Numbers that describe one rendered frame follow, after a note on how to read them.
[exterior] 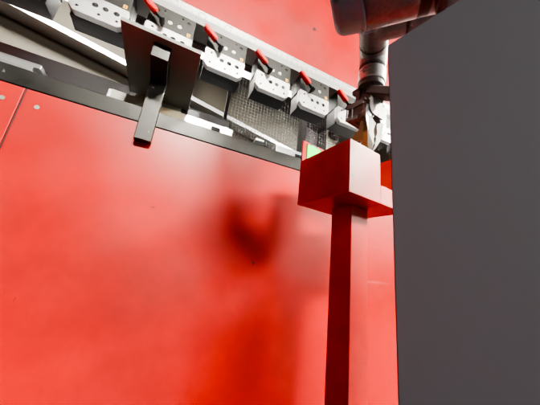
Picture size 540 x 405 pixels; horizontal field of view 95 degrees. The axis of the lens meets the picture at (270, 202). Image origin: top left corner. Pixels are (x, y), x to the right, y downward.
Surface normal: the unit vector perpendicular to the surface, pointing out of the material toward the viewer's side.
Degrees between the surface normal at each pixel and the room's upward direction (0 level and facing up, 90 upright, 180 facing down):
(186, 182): 90
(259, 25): 90
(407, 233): 90
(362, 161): 90
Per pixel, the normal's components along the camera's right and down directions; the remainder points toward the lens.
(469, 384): -0.76, -0.25
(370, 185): 0.55, -0.17
